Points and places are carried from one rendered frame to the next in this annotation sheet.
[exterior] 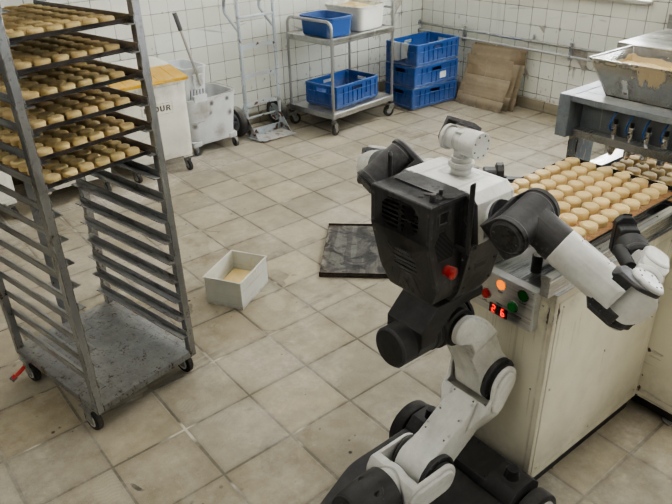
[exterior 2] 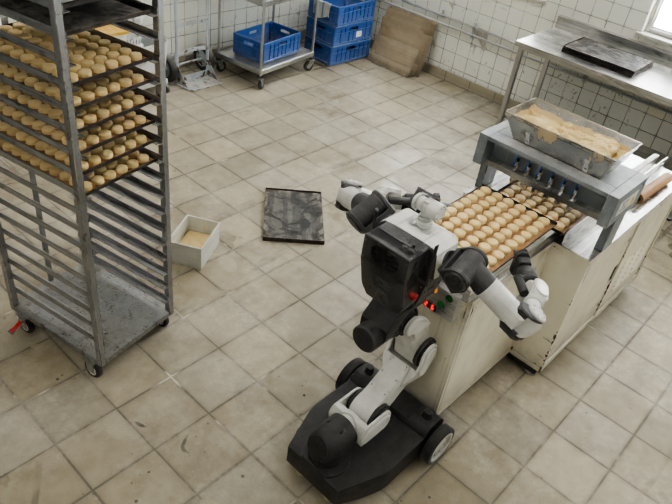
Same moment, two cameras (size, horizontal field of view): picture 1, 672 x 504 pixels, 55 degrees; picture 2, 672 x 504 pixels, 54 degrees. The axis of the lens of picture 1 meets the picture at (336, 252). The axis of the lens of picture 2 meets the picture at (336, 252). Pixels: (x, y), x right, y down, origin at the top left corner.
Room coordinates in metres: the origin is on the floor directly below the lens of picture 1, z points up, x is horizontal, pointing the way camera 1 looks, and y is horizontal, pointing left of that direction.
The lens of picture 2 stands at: (-0.33, 0.44, 2.52)
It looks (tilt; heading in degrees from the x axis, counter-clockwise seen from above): 37 degrees down; 346
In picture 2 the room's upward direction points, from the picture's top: 9 degrees clockwise
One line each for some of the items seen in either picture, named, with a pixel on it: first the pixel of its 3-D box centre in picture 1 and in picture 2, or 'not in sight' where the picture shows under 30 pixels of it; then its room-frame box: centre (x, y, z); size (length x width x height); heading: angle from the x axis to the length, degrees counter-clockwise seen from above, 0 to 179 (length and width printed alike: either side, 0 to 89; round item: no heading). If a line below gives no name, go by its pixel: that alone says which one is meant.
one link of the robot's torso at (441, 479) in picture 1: (411, 471); (360, 415); (1.42, -0.21, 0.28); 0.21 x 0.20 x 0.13; 128
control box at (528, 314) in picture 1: (503, 294); (434, 294); (1.65, -0.50, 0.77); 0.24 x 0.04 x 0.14; 38
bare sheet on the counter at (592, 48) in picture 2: not in sight; (608, 53); (4.34, -2.67, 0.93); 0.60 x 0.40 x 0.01; 40
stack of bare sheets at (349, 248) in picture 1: (358, 248); (293, 214); (3.33, -0.13, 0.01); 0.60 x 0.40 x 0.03; 175
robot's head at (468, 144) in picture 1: (464, 145); (428, 210); (1.49, -0.32, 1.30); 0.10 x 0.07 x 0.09; 39
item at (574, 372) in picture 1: (559, 334); (464, 313); (1.87, -0.79, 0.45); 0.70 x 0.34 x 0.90; 128
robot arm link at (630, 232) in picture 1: (627, 243); (522, 270); (1.53, -0.79, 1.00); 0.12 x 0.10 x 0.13; 173
